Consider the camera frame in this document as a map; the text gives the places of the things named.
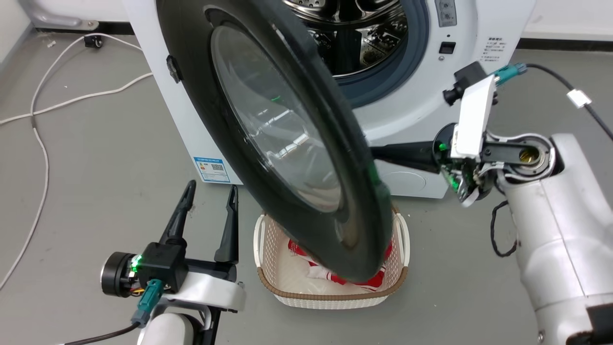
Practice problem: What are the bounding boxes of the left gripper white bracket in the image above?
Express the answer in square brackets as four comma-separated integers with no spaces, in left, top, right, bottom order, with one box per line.
[100,180,247,313]

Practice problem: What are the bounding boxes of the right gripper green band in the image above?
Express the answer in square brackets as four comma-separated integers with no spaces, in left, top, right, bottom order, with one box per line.
[370,123,497,207]

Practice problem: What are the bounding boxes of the black round glass washer door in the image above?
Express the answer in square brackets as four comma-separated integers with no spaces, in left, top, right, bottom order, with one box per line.
[156,0,394,284]

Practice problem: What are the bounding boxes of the white front-load washing machine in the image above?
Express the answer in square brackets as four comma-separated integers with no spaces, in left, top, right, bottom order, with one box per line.
[122,0,537,199]

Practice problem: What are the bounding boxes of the grey rubber door gasket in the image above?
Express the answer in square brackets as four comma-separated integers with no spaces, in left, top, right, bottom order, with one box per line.
[335,0,431,109]

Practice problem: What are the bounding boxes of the blue energy label sticker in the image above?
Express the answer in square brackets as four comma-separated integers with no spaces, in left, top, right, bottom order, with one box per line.
[193,156,232,184]

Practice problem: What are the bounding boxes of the white woven laundry basket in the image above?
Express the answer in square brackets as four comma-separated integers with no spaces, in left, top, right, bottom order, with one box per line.
[253,204,411,310]

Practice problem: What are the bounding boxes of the stainless steel washer drum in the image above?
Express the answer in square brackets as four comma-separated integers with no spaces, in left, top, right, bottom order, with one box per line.
[283,0,410,78]

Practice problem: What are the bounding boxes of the red and white garment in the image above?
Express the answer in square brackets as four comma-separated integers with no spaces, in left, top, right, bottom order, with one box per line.
[287,238,393,294]

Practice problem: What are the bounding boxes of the white right camera mount plate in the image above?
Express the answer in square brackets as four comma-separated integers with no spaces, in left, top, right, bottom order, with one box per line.
[450,74,497,160]

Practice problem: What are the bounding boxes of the teal left cable connector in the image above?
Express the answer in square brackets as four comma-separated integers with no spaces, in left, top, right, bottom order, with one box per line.
[131,279,166,327]

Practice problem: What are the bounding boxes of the teal cable connector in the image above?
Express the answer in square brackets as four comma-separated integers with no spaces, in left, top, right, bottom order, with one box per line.
[131,279,166,327]
[493,62,528,86]

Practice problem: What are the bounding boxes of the thin black looped arm cable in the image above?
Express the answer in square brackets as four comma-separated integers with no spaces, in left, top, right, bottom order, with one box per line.
[490,200,519,258]

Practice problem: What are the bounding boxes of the teal right cable connector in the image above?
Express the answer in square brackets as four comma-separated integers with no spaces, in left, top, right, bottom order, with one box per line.
[493,62,528,86]

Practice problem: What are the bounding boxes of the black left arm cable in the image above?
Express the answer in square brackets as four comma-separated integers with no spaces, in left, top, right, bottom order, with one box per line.
[61,322,140,345]

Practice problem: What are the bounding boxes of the black cable with white tag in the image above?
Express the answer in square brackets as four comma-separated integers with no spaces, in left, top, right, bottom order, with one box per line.
[524,63,613,142]

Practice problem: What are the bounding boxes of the long white looping floor cable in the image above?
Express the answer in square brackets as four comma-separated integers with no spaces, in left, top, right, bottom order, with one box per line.
[0,33,144,291]

